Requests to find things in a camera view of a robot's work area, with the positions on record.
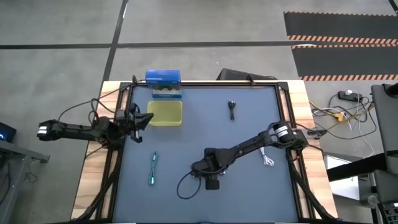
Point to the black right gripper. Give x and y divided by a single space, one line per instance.
210 167

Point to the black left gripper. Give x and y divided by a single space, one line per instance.
126 121

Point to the teal pen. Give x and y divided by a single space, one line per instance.
151 180

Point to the small black tool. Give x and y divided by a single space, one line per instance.
232 109

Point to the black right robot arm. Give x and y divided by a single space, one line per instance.
248 144

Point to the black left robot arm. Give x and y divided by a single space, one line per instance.
74 130

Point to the yellow plastic bin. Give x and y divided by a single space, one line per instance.
164 113

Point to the blue-grey table mat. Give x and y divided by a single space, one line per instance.
186 140

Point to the blue game controller box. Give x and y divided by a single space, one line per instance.
163 77

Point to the black case behind table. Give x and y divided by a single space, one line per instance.
233 74

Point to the grey side table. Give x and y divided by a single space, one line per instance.
18 152

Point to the white box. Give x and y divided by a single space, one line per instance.
342 186

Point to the dark device with blue light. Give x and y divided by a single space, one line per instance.
7 132

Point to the black steel beam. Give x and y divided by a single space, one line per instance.
351 169

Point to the black power strip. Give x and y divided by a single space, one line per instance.
354 96

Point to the black hazard-striped floor mat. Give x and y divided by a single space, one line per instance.
342 25
342 62

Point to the grey chair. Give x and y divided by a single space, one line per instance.
387 124

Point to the black aluminium table frame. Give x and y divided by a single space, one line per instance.
217 83

